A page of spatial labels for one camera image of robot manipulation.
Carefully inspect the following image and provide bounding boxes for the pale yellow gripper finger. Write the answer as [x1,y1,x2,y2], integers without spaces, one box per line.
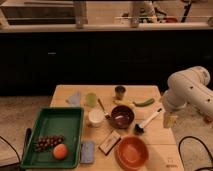
[163,113,178,128]

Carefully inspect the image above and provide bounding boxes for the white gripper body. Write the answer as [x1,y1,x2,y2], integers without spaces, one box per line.
[162,92,186,114]

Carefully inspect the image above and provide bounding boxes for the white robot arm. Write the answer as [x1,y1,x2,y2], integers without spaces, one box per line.
[162,66,213,128]

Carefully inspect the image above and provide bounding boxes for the dark maroon bowl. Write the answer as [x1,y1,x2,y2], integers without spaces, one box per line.
[111,105,135,129]

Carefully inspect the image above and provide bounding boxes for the red orange bowl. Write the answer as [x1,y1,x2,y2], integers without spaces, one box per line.
[115,136,149,171]

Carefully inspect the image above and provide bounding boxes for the yellow banana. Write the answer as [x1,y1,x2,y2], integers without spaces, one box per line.
[113,100,135,109]

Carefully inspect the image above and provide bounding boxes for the metal cup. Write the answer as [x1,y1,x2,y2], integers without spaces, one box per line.
[115,85,126,100]

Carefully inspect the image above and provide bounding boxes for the brown white small box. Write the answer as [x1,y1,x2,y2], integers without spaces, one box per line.
[99,131,121,155]

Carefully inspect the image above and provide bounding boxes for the white cup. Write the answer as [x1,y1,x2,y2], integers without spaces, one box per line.
[88,109,104,127]

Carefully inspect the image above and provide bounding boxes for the green cup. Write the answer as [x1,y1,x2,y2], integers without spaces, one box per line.
[86,93,97,107]

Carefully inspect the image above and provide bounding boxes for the blue sponge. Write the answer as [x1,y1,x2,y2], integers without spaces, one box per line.
[80,141,95,164]

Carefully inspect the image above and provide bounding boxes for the light blue cloth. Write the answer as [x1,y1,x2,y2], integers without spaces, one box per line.
[66,92,81,107]

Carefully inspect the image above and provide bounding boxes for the green plastic tray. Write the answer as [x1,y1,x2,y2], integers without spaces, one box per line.
[21,107,84,169]

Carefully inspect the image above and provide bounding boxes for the orange peach fruit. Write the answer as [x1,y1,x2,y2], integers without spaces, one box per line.
[53,144,68,160]

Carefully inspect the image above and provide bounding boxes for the bunch of red grapes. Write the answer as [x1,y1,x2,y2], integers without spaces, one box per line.
[34,135,65,152]

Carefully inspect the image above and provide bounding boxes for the black cable right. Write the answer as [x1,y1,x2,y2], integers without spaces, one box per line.
[178,135,213,171]

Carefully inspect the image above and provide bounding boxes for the black cable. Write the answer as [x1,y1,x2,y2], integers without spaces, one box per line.
[0,135,22,168]
[178,135,213,171]

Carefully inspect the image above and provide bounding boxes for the white handled dish brush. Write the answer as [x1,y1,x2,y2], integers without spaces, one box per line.
[134,108,162,134]

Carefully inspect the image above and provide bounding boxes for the wooden handled spoon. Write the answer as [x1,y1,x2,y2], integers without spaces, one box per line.
[98,98,110,119]

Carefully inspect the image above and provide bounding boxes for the black cable left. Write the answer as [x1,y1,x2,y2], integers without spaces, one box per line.
[0,135,22,168]

